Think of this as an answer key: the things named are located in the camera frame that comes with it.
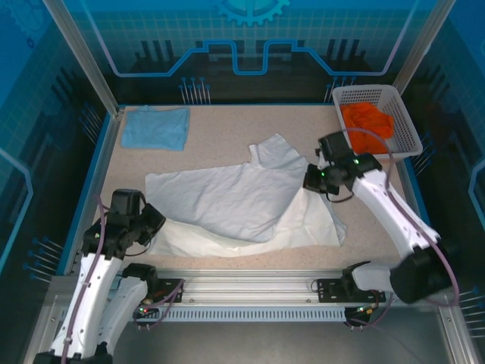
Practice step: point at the aluminium side rail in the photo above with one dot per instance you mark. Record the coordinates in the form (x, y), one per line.
(107, 151)

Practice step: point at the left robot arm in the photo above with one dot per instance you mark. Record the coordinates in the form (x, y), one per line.
(102, 280)

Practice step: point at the aluminium mounting rail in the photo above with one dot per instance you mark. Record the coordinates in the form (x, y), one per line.
(246, 284)

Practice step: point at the light blue folded t-shirt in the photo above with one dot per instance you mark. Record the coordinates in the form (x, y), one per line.
(155, 129)

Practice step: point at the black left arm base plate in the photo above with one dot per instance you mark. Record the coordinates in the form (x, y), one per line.
(172, 290)

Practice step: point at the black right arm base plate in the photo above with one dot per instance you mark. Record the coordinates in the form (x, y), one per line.
(329, 290)

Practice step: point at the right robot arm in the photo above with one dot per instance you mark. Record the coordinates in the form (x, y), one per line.
(373, 199)

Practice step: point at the white perforated plastic basket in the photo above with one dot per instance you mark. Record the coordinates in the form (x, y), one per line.
(371, 95)

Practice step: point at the aluminium frame post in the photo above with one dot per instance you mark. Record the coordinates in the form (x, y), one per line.
(422, 45)
(80, 49)

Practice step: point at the power connector with LED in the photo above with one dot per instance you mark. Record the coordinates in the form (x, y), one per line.
(144, 308)
(369, 309)

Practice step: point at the white t-shirt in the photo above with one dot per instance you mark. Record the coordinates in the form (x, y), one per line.
(227, 197)

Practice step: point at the orange t-shirt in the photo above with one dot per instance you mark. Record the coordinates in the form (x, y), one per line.
(363, 121)

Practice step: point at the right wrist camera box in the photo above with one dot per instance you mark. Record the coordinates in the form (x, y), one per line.
(322, 161)

